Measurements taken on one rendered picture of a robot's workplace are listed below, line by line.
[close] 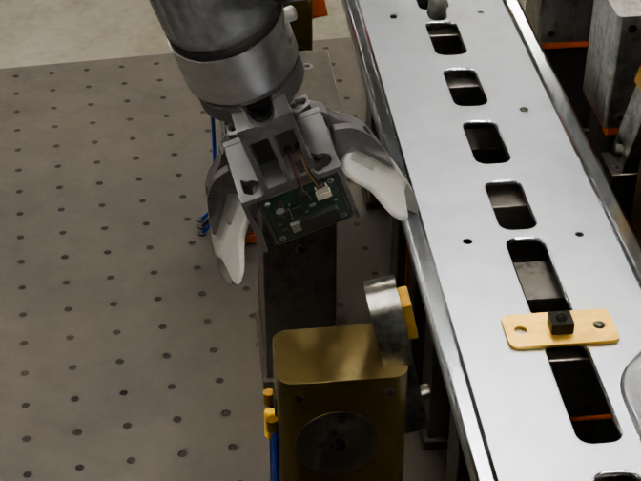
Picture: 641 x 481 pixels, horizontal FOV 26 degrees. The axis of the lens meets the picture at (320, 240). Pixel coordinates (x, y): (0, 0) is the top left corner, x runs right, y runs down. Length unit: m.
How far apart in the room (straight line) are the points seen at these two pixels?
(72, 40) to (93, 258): 2.04
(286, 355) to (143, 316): 0.61
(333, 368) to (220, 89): 0.21
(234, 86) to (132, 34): 2.80
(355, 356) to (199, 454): 0.45
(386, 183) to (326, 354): 0.13
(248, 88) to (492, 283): 0.33
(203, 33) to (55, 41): 2.83
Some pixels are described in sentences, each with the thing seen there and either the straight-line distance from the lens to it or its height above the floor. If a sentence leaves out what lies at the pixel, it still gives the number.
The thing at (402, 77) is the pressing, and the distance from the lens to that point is 1.38.
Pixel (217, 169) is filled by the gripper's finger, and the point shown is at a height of 1.14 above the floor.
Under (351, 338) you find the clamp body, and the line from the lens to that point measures 0.97.
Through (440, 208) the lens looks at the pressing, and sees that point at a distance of 1.19.
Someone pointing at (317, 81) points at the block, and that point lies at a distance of 1.31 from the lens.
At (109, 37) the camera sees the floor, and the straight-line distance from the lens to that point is 3.65.
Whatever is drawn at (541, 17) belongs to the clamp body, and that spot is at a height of 0.98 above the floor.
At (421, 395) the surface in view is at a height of 1.02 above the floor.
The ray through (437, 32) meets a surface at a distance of 1.49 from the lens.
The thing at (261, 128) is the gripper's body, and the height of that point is 1.22.
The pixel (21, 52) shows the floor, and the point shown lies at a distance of 3.62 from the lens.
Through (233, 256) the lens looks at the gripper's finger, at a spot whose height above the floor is 1.08.
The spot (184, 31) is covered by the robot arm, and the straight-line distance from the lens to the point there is 0.84.
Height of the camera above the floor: 1.67
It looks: 36 degrees down
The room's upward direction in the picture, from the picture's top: straight up
